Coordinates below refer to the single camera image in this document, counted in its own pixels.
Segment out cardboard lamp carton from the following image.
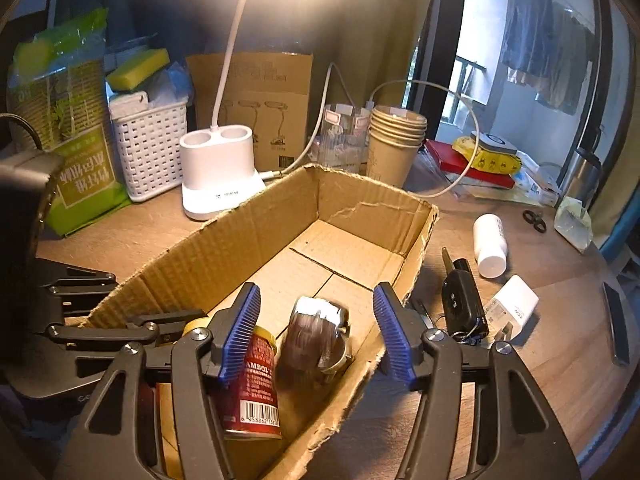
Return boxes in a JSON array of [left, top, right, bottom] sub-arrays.
[[186, 51, 315, 173]]

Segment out hanging grey garment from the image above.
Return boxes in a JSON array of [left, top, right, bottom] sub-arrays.
[[542, 2, 596, 116]]

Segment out white desk lamp base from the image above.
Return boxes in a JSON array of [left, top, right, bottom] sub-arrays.
[[180, 0, 391, 222]]

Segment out steel thermos flask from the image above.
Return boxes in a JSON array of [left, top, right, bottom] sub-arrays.
[[567, 147, 603, 208]]

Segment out brown leather strap watch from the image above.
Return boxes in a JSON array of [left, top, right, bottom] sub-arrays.
[[277, 296, 353, 386]]

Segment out black phone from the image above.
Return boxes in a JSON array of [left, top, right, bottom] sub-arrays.
[[602, 281, 631, 367]]

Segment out yellow sponge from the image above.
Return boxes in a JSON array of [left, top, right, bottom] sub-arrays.
[[106, 47, 171, 92]]

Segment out crumpled clear plastic bag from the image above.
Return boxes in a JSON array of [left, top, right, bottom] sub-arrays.
[[554, 195, 596, 253]]

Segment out cardboard box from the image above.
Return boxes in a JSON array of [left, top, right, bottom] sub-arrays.
[[85, 162, 441, 480]]

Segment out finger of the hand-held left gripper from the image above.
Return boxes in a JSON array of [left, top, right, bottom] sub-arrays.
[[46, 310, 210, 361], [34, 258, 119, 311]]

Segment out white cable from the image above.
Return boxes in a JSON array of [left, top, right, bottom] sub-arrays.
[[260, 62, 482, 198]]

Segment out white earbuds case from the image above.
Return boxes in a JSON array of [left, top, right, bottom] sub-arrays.
[[472, 213, 508, 279]]

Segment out metal key ring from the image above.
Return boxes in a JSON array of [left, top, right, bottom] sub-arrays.
[[407, 299, 495, 347]]

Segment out clear bluish plastic bag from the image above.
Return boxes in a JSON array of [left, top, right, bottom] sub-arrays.
[[145, 60, 193, 106]]

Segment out stack of brown paper cups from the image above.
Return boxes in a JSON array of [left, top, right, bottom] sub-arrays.
[[366, 105, 428, 188]]

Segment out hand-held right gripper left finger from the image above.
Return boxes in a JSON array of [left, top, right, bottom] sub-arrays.
[[52, 282, 263, 480]]

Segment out black car key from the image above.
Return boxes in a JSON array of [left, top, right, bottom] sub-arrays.
[[440, 247, 491, 338]]

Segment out white plastic basket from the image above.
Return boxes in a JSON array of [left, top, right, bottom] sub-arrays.
[[109, 91, 190, 203]]

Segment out green printed packet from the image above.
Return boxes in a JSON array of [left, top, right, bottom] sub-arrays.
[[7, 7, 132, 238]]

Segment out flat red box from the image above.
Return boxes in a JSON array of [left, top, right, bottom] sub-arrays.
[[425, 139, 516, 188]]

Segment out clear printed cup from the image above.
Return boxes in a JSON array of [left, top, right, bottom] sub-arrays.
[[320, 103, 373, 173]]

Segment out brown curtain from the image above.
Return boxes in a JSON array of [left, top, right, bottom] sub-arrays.
[[310, 0, 451, 126]]

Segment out white round gadget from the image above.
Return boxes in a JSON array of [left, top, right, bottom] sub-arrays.
[[470, 131, 518, 158]]

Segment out white printed packet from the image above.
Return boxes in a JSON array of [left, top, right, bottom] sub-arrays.
[[514, 161, 562, 207]]

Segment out yellow printed packet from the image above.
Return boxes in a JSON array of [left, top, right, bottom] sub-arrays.
[[452, 136, 523, 176]]

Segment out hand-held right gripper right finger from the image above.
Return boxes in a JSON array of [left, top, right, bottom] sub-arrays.
[[372, 281, 583, 480]]

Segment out red and gold can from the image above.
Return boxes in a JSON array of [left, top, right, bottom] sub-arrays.
[[212, 325, 283, 442]]

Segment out black cable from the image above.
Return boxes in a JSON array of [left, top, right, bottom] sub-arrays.
[[0, 112, 48, 153]]

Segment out hanging blue shirt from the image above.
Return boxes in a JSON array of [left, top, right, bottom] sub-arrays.
[[500, 0, 556, 86]]

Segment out small black scissors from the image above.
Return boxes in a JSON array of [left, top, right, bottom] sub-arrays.
[[522, 209, 548, 233]]

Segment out white charger plug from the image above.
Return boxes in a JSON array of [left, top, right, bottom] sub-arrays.
[[484, 275, 540, 347]]

